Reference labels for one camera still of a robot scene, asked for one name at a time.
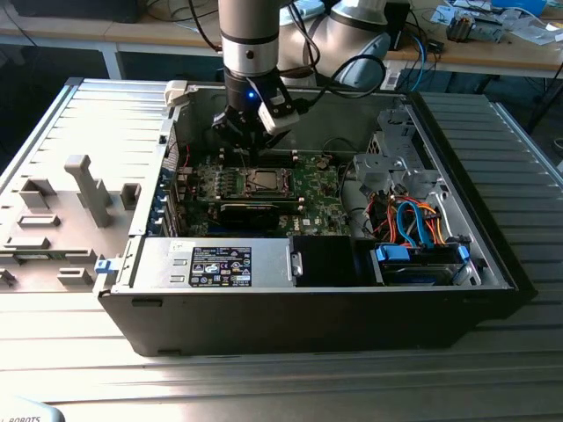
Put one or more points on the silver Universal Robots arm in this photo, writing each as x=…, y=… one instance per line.
x=248, y=26

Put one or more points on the black RAM slot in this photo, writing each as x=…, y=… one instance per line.
x=281, y=163
x=283, y=156

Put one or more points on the CPU socket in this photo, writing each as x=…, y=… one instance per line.
x=289, y=182

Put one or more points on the finned CPU cooler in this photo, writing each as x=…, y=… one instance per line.
x=459, y=28

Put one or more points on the beige case latch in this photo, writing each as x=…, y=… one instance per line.
x=178, y=92

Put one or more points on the black graphics card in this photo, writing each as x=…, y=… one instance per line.
x=248, y=215

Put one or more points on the round coin battery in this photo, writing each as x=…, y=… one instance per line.
x=323, y=163

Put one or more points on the green motherboard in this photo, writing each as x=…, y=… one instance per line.
x=316, y=189

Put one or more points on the grey metal drive cage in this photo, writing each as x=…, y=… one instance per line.
x=382, y=169

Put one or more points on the white labelled tag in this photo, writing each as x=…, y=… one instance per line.
x=390, y=79

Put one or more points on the grey power supply unit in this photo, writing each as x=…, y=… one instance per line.
x=163, y=264

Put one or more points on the black box device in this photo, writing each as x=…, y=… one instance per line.
x=398, y=26

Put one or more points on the grey parts rack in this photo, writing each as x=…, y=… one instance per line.
x=66, y=211

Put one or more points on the wooden desk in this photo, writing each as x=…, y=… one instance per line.
x=484, y=59
x=66, y=31

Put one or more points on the blue case latch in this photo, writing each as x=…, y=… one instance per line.
x=103, y=267

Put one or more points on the black open PC case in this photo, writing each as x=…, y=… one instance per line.
x=264, y=325

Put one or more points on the hard disk in blue carrier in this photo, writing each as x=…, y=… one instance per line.
x=413, y=274

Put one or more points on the grey metal device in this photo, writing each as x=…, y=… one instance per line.
x=488, y=31

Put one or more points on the blue plastic box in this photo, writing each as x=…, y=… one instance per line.
x=519, y=4

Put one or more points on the pale teach pendant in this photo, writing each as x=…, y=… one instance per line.
x=26, y=413

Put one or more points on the white camera on black bracket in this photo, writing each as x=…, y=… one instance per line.
x=275, y=121

